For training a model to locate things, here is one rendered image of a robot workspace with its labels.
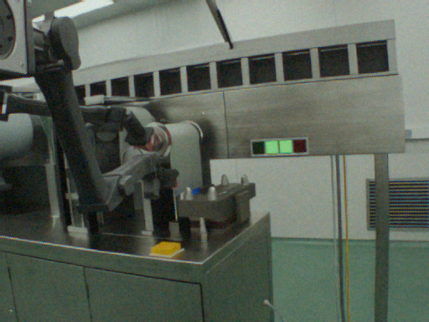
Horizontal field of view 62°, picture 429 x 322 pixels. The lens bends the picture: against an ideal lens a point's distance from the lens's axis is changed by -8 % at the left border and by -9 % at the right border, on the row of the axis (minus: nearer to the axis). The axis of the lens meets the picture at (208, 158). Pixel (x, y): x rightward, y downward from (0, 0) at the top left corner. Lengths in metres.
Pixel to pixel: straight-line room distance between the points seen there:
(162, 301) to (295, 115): 0.89
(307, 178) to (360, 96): 2.54
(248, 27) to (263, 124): 2.68
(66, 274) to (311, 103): 1.18
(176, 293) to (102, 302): 0.34
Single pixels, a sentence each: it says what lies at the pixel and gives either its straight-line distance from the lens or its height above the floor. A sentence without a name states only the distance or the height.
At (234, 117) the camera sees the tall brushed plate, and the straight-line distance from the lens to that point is 1.70.
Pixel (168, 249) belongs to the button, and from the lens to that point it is 1.23.
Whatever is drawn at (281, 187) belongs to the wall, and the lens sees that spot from 4.12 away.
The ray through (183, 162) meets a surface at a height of 1.16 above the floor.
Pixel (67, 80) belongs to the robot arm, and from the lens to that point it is 0.75.
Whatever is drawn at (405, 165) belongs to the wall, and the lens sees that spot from 3.94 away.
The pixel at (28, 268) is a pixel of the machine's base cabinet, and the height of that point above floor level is 0.76.
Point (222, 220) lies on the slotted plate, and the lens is 1.44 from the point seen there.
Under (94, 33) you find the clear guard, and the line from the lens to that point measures 2.03.
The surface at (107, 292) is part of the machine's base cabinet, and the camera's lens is 1.47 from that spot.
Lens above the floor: 1.29
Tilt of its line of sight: 5 degrees down
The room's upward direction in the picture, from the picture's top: 4 degrees counter-clockwise
